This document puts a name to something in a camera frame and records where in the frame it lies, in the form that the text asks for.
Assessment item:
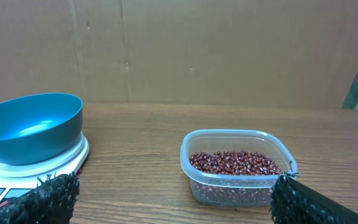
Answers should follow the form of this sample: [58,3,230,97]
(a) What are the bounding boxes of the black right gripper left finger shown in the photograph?
[0,172,80,224]

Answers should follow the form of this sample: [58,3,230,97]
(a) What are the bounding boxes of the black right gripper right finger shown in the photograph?
[270,172,358,224]

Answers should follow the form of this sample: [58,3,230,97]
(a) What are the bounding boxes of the white digital kitchen scale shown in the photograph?
[0,134,90,207]

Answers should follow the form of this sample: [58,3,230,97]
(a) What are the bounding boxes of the blue plastic bowl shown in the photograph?
[0,93,83,165]

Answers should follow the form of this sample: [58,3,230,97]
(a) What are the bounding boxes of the red adzuki beans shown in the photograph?
[189,150,283,175]

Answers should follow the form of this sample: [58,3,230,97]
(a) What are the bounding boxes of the clear plastic food container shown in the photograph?
[180,129,298,207]

